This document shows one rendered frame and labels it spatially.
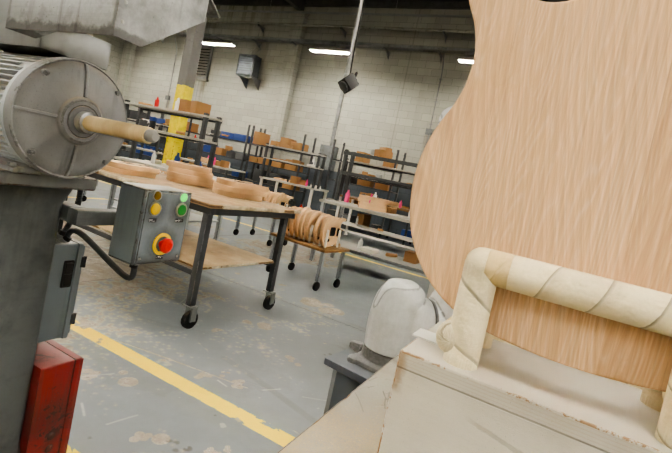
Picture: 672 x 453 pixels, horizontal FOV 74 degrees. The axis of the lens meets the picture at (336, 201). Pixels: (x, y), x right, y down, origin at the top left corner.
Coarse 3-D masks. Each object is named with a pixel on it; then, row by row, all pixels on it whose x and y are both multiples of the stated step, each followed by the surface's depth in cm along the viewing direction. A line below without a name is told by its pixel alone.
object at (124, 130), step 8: (88, 120) 91; (96, 120) 90; (104, 120) 89; (112, 120) 89; (88, 128) 91; (96, 128) 90; (104, 128) 88; (112, 128) 87; (120, 128) 86; (128, 128) 85; (136, 128) 84; (144, 128) 84; (152, 128) 85; (120, 136) 87; (128, 136) 86; (136, 136) 84
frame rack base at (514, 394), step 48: (432, 384) 40; (480, 384) 38; (528, 384) 40; (576, 384) 42; (624, 384) 45; (384, 432) 42; (432, 432) 40; (480, 432) 38; (528, 432) 36; (576, 432) 35; (624, 432) 34
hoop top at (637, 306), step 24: (480, 264) 40; (504, 264) 39; (528, 264) 38; (552, 264) 38; (504, 288) 39; (528, 288) 38; (552, 288) 37; (576, 288) 36; (600, 288) 35; (624, 288) 35; (600, 312) 36; (624, 312) 34; (648, 312) 34
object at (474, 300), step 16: (464, 272) 41; (480, 272) 40; (464, 288) 40; (480, 288) 40; (464, 304) 40; (480, 304) 40; (464, 320) 40; (480, 320) 40; (464, 336) 40; (480, 336) 40; (448, 352) 41; (464, 352) 40; (480, 352) 40; (464, 368) 40
